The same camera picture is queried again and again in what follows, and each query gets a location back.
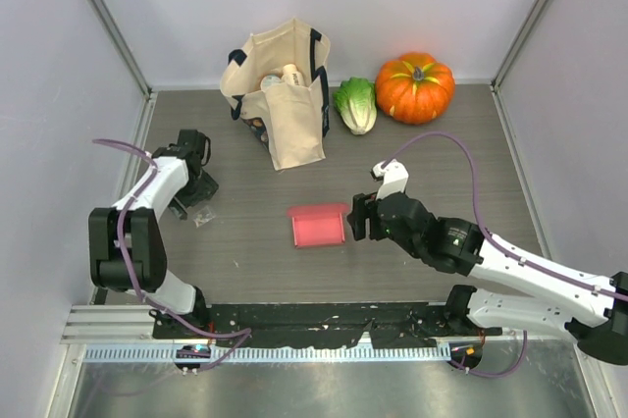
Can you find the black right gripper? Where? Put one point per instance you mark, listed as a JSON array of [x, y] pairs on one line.
[[362, 204]]

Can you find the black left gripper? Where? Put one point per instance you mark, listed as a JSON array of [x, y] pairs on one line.
[[206, 189]]

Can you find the small clear plastic wrapper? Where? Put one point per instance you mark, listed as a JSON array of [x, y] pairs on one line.
[[203, 216]]

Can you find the pink paper box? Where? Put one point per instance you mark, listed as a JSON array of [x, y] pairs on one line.
[[318, 225]]

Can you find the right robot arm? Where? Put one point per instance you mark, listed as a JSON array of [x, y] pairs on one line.
[[552, 299]]

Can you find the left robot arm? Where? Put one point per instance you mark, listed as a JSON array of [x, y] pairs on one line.
[[126, 249]]

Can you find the green lettuce toy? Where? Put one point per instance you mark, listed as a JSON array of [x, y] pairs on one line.
[[355, 100]]

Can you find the white round container in bag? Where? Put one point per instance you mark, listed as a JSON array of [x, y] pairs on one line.
[[270, 80]]

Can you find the beige canvas tote bag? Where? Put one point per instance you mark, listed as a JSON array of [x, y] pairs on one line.
[[290, 121]]

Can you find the orange pumpkin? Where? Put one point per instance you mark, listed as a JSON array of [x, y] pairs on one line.
[[414, 88]]

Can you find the beige bottle in bag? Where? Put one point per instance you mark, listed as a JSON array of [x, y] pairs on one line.
[[293, 76]]

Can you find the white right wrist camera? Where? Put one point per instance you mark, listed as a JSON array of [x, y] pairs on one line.
[[393, 177]]

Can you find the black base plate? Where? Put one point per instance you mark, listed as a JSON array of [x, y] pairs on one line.
[[337, 325]]

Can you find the slotted cable duct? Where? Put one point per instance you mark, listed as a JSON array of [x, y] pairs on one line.
[[198, 353]]

